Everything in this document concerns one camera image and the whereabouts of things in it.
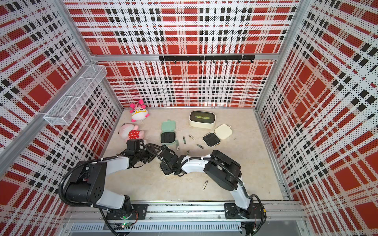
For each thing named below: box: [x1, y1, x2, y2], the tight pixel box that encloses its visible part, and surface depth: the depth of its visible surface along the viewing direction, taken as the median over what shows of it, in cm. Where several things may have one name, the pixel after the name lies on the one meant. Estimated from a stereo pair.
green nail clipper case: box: [159, 119, 176, 144], surface depth 107 cm
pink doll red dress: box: [118, 123, 145, 141], surface depth 101 cm
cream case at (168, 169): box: [159, 161, 177, 176], surface depth 69 cm
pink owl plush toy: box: [129, 99, 150, 123], surface depth 113 cm
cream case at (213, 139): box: [201, 123, 233, 148], surface depth 105 cm
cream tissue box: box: [189, 110, 217, 130], surface depth 110 cm
